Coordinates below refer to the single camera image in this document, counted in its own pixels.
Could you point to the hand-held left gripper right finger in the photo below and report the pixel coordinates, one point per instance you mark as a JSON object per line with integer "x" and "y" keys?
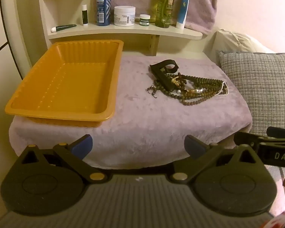
{"x": 194, "y": 147}

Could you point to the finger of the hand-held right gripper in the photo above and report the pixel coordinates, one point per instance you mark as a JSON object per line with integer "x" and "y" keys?
{"x": 277, "y": 132}
{"x": 242, "y": 139}

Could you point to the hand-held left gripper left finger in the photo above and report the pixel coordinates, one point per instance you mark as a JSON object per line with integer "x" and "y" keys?
{"x": 82, "y": 146}

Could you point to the orange plastic tray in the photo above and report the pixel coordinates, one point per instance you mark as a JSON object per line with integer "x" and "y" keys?
{"x": 66, "y": 85}

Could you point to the dark beaded earring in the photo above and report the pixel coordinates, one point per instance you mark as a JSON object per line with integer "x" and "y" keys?
{"x": 154, "y": 94}
{"x": 149, "y": 89}

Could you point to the gold brooch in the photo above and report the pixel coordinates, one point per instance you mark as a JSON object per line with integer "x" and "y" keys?
{"x": 175, "y": 80}

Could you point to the grey checked pillow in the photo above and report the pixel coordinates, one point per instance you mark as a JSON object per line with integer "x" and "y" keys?
{"x": 263, "y": 90}

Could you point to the white pillow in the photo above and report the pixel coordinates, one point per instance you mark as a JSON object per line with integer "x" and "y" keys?
{"x": 239, "y": 42}

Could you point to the dark green tube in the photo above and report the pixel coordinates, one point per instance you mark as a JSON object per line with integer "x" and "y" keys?
{"x": 65, "y": 27}

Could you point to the cream wooden shelf unit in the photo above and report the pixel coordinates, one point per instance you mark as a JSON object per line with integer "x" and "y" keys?
{"x": 123, "y": 32}

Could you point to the white and black lip balm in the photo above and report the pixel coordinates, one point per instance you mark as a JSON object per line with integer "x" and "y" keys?
{"x": 84, "y": 15}

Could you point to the blue and white tube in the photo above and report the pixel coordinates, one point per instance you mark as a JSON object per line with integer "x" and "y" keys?
{"x": 182, "y": 11}

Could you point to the small green labelled jar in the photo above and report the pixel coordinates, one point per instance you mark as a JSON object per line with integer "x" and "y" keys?
{"x": 144, "y": 21}

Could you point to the white cream jar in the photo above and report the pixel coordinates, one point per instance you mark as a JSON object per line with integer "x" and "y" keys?
{"x": 124, "y": 16}

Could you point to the lilac hanging towel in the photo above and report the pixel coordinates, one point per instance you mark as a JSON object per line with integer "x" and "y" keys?
{"x": 204, "y": 4}

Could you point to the blue spray bottle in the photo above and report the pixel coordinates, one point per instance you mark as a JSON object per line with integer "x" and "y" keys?
{"x": 103, "y": 7}

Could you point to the green spray bottle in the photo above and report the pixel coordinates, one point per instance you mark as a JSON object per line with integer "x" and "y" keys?
{"x": 165, "y": 7}

